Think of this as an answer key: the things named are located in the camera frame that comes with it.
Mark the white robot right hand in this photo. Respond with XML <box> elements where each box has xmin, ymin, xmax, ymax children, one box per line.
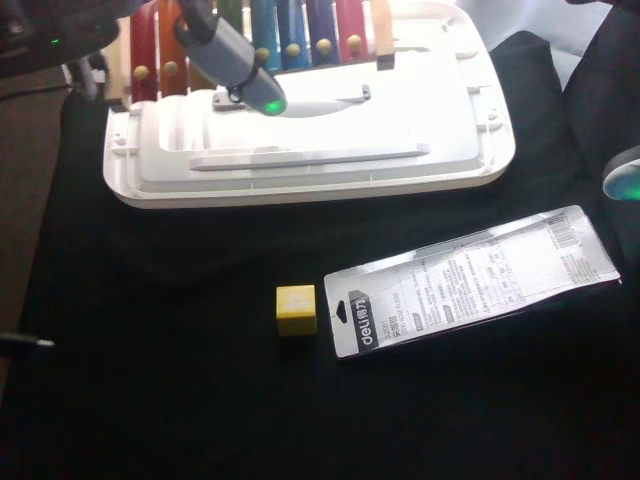
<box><xmin>602</xmin><ymin>146</ymin><xmax>640</xmax><ymax>202</ymax></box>

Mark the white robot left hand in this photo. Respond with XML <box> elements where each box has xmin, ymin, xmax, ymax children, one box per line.
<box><xmin>0</xmin><ymin>0</ymin><xmax>287</xmax><ymax>119</ymax></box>

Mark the rainbow wooden hand piano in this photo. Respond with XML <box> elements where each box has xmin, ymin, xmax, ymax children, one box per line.
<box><xmin>104</xmin><ymin>0</ymin><xmax>397</xmax><ymax>109</ymax></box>

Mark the clear plastic Deli package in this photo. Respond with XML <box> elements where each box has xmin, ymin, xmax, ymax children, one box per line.
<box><xmin>323</xmin><ymin>203</ymin><xmax>622</xmax><ymax>359</ymax></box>

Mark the white plastic tray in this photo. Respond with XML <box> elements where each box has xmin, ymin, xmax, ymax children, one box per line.
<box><xmin>102</xmin><ymin>0</ymin><xmax>517</xmax><ymax>211</ymax></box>

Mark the yellow cube block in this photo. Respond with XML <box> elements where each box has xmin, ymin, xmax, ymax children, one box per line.
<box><xmin>275</xmin><ymin>284</ymin><xmax>318</xmax><ymax>337</ymax></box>

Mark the black table cloth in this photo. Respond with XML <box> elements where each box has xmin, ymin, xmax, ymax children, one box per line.
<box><xmin>0</xmin><ymin>29</ymin><xmax>640</xmax><ymax>480</ymax></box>

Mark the cable connector plug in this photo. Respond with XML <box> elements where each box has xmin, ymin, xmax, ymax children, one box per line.
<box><xmin>0</xmin><ymin>332</ymin><xmax>56</xmax><ymax>359</ymax></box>

